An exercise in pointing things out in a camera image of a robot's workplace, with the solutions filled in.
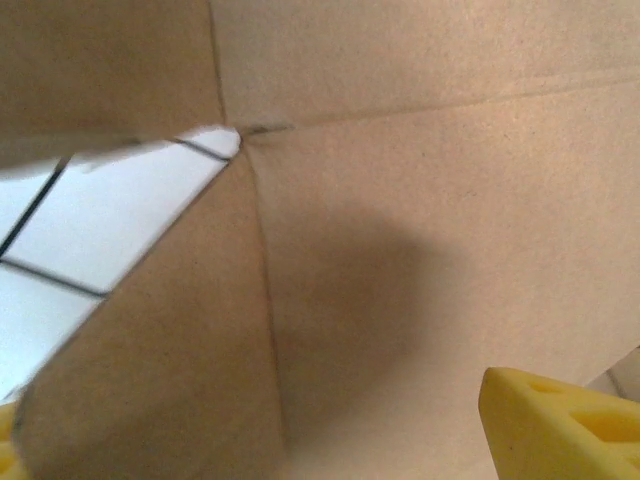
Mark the brown cardboard box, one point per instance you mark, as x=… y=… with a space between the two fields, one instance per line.
x=400 y=225

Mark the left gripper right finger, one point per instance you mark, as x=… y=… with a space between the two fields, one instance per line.
x=550 y=435

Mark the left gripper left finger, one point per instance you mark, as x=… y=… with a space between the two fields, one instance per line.
x=7 y=450

